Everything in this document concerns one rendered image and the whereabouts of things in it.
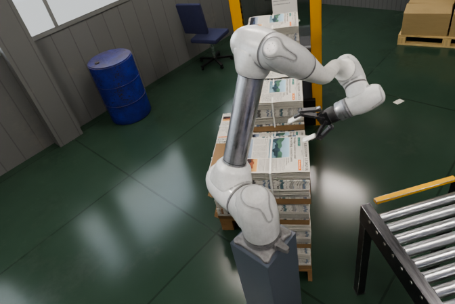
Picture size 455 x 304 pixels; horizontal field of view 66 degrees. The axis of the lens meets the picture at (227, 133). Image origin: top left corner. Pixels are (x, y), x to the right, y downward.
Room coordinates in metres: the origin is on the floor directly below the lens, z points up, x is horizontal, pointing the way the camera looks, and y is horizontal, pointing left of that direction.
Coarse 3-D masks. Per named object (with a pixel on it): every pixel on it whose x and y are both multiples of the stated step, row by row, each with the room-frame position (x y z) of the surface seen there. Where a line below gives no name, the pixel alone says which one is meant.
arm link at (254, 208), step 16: (240, 192) 0.93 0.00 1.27; (256, 192) 0.91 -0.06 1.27; (240, 208) 0.87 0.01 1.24; (256, 208) 0.85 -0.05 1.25; (272, 208) 0.86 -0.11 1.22; (240, 224) 0.87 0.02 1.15; (256, 224) 0.83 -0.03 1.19; (272, 224) 0.83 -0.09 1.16; (256, 240) 0.83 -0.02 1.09; (272, 240) 0.83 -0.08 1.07
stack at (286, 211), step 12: (264, 132) 1.82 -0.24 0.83; (276, 132) 1.79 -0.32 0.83; (288, 132) 1.76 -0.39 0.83; (300, 132) 1.74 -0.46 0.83; (288, 204) 1.23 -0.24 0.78; (300, 204) 1.21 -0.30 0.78; (288, 216) 1.23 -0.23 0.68; (300, 216) 1.21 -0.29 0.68; (288, 228) 1.23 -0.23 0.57; (300, 228) 1.22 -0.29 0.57; (300, 240) 1.22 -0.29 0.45; (300, 252) 1.22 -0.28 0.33; (300, 264) 1.22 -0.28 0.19
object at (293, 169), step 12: (288, 144) 1.38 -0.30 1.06; (300, 144) 1.36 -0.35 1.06; (288, 156) 1.29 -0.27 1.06; (300, 156) 1.27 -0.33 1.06; (276, 168) 1.23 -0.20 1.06; (288, 168) 1.21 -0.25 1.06; (300, 168) 1.19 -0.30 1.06; (288, 180) 1.18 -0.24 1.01; (300, 180) 1.17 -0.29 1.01; (288, 192) 1.18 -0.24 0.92; (300, 192) 1.16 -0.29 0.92
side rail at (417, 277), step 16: (368, 208) 1.08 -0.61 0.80; (368, 224) 1.03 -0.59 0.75; (384, 224) 0.97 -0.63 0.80; (384, 240) 0.90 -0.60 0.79; (384, 256) 0.88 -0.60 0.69; (400, 256) 0.80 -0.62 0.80; (400, 272) 0.76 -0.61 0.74; (416, 272) 0.72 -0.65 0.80; (416, 288) 0.66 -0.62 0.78; (432, 288) 0.64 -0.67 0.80
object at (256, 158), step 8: (256, 144) 1.44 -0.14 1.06; (264, 144) 1.42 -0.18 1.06; (248, 152) 1.38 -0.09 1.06; (256, 152) 1.37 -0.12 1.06; (264, 152) 1.36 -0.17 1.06; (248, 160) 1.32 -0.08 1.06; (256, 160) 1.31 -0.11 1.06; (264, 160) 1.30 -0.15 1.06; (256, 168) 1.26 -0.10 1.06; (256, 176) 1.23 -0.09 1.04; (264, 184) 1.21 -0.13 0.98
